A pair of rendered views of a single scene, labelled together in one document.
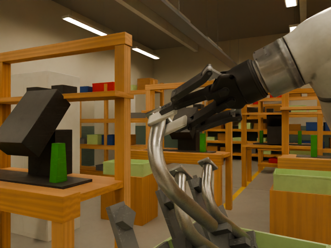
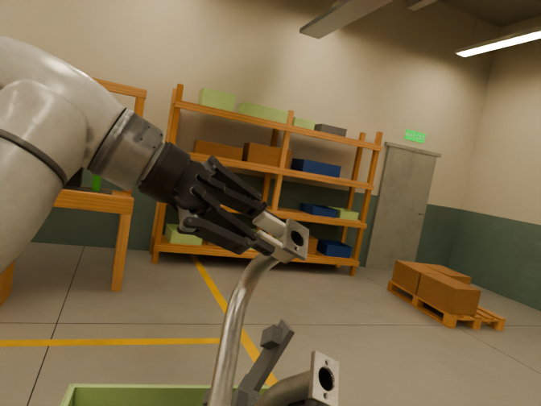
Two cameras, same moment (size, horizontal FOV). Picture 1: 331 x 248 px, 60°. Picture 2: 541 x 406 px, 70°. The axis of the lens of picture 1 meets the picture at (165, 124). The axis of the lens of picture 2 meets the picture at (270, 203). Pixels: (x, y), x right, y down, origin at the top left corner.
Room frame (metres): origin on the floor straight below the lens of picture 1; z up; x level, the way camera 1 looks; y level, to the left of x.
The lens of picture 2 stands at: (0.96, -0.43, 1.41)
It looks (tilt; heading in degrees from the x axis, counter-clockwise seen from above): 5 degrees down; 132
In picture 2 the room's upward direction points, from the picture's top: 10 degrees clockwise
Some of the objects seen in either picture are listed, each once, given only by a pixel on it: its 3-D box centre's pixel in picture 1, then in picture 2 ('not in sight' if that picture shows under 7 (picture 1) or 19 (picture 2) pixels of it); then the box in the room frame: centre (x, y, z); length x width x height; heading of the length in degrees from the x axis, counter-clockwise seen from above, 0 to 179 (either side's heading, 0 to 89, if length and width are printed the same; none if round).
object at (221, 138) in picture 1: (243, 129); not in sight; (10.52, -2.85, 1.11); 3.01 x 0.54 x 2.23; 64
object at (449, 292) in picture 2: not in sight; (443, 292); (-0.49, 4.75, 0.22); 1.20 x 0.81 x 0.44; 149
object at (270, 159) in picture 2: not in sight; (271, 188); (-2.65, 3.58, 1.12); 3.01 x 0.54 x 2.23; 64
